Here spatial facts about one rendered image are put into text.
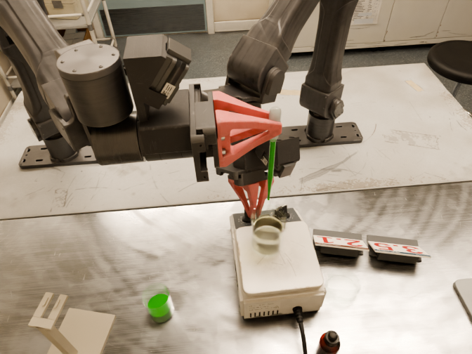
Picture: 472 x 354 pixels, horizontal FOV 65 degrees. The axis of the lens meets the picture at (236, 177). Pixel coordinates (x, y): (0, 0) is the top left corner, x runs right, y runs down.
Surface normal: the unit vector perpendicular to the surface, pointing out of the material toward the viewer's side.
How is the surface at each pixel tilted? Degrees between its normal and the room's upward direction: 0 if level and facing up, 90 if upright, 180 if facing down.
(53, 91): 24
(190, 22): 90
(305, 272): 0
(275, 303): 90
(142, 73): 90
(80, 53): 0
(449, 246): 0
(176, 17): 90
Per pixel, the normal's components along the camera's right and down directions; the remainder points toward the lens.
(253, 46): -0.43, -0.23
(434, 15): 0.09, 0.72
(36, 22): 0.24, -0.41
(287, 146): 0.55, 0.16
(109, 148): 0.08, 0.40
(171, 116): -0.03, -0.69
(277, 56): 0.73, 0.48
